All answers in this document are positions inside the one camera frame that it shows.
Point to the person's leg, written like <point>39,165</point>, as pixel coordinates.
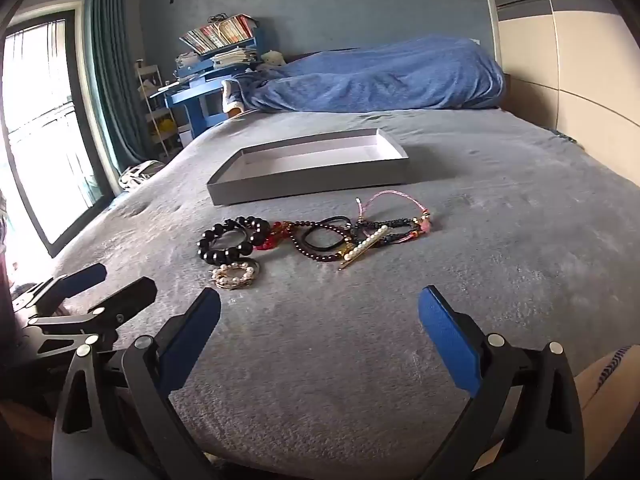
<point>610,400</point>

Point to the white plush toy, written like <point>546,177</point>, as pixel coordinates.
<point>272,58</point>

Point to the shallow grey cardboard tray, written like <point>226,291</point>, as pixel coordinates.
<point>310,180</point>

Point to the teal curtain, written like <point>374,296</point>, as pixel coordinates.
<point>112,75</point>

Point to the glass balcony door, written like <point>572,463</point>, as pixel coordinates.
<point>40,125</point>

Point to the pearl hair clip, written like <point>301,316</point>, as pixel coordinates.
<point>365,246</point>

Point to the row of books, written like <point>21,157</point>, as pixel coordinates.
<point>220,32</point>

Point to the white shoes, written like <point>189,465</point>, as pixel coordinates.
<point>140,175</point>

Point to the blue desk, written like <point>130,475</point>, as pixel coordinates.
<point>197,105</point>

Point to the stack of papers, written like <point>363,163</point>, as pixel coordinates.
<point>235,57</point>

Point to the blue blanket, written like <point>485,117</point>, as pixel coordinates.
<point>380,80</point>

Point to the yellow object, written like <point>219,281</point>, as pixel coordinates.
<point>167,127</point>

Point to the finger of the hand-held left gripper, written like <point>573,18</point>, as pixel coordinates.
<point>127,295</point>
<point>82,279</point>

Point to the white shelf cart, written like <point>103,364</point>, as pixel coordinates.
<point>155,110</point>

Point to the beige wardrobe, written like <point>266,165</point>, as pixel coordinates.
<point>575,50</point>

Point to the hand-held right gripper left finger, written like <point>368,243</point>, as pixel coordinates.
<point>192,330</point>

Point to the white orange plush cushion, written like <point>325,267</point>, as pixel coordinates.
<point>233,97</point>

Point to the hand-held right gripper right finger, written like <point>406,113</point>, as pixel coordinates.
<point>447,340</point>

